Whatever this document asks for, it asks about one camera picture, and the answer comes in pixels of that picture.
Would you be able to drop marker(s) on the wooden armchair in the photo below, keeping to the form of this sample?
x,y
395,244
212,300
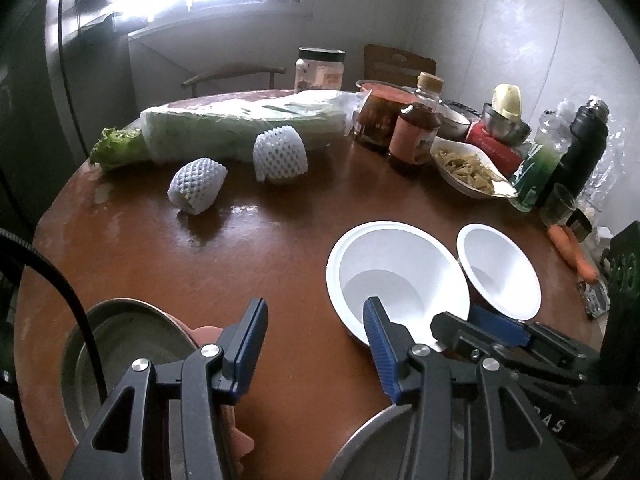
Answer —
x,y
225,72

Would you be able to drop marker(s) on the fruit in white foam net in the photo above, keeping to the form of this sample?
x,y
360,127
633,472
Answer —
x,y
197,185
279,155

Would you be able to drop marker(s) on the small dark cup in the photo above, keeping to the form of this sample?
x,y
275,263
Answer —
x,y
581,224

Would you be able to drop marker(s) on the yellow plastic item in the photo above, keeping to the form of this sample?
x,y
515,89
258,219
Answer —
x,y
507,100

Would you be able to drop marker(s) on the clear plastic bottles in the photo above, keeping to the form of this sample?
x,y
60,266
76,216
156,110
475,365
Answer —
x,y
612,160

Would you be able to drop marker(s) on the napa cabbage in plastic wrap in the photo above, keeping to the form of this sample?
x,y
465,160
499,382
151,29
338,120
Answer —
x,y
225,125

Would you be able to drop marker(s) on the large white bowl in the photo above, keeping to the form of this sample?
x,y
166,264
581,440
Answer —
x,y
390,260

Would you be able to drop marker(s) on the pink animal-shaped plate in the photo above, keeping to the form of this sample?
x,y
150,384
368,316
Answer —
x,y
207,335

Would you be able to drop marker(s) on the dark refrigerator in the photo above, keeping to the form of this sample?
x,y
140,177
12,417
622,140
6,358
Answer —
x,y
30,110

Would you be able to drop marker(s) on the white dish of pickled vegetables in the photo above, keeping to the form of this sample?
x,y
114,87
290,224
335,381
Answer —
x,y
470,165

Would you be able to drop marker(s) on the small white object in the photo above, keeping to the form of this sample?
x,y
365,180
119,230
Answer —
x,y
605,233

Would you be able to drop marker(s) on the small white bowl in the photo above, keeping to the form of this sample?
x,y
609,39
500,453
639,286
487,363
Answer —
x,y
495,260

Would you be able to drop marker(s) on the black thermos flask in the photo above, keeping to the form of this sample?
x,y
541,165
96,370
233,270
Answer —
x,y
582,150

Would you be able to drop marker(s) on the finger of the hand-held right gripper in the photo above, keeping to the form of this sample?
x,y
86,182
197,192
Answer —
x,y
465,335
500,325

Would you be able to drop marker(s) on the small glass cup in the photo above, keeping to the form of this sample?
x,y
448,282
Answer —
x,y
557,207

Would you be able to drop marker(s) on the red box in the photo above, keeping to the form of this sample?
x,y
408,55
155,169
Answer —
x,y
495,150

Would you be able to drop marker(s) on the steel bowl holding yellow item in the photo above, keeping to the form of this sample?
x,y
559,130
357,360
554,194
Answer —
x,y
505,130

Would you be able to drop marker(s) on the large steel bowl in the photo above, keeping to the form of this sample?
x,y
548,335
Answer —
x,y
125,330

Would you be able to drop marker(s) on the clear jar with black lid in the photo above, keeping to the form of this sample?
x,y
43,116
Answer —
x,y
320,72

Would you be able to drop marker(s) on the green lettuce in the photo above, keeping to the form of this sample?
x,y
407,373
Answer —
x,y
120,150

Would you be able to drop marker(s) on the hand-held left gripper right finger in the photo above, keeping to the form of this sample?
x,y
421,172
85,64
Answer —
x,y
380,355

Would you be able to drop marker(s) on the metal peeler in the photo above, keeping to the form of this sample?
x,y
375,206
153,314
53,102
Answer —
x,y
595,300

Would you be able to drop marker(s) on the small steel bowl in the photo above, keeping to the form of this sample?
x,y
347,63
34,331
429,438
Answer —
x,y
370,450

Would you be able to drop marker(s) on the carrot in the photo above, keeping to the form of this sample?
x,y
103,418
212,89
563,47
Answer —
x,y
575,255

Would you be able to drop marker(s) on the patterned white bowl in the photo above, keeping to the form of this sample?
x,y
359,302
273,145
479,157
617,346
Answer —
x,y
452,120

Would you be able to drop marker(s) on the wooden chair back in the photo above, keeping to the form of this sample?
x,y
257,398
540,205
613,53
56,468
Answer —
x,y
395,65

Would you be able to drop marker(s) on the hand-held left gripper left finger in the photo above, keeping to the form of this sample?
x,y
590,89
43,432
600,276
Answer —
x,y
250,340

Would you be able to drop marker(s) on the chili sauce jar red lid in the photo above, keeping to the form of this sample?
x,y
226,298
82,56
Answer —
x,y
377,120

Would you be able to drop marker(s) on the brown sauce bottle orange label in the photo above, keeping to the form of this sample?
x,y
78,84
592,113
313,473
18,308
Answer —
x,y
412,135

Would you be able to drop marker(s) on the clear bottle with green liquid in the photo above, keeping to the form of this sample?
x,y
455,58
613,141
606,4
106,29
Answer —
x,y
537,170

